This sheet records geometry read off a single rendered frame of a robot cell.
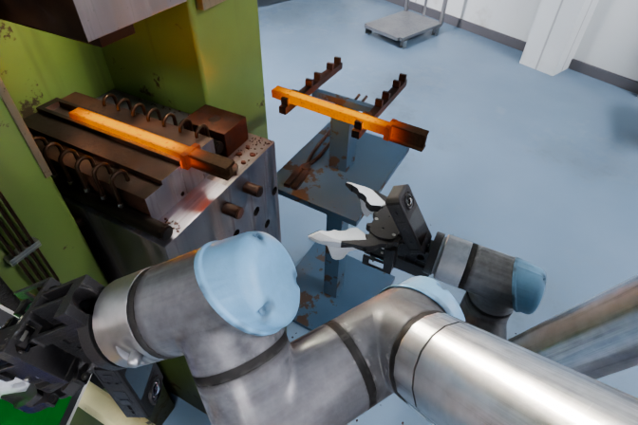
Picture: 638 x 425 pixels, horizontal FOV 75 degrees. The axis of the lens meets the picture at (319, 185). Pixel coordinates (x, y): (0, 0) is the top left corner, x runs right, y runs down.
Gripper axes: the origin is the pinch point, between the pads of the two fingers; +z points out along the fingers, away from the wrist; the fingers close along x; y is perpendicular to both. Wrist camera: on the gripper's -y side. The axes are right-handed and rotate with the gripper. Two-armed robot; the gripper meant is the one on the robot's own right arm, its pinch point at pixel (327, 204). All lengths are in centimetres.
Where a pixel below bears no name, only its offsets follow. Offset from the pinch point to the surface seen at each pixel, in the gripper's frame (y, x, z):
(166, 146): -0.9, -1.0, 35.3
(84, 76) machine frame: 1, 15, 79
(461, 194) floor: 100, 136, -18
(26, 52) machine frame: -9, 3, 79
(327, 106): 2.9, 34.0, 16.8
